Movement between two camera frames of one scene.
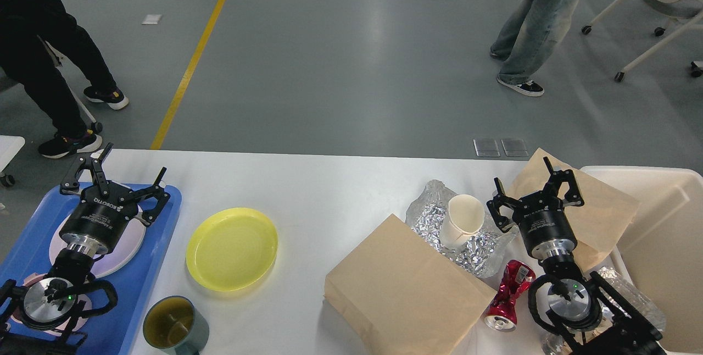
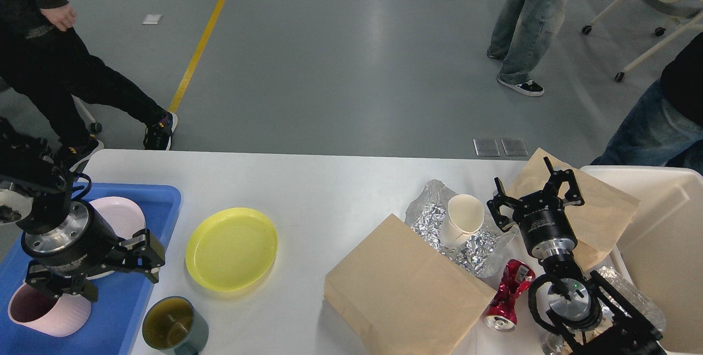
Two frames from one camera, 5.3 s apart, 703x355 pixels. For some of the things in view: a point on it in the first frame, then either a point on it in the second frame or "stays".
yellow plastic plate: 232,249 stays
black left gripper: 104,211 → 60,259
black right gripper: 540,217 stays
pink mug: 51,305 stays
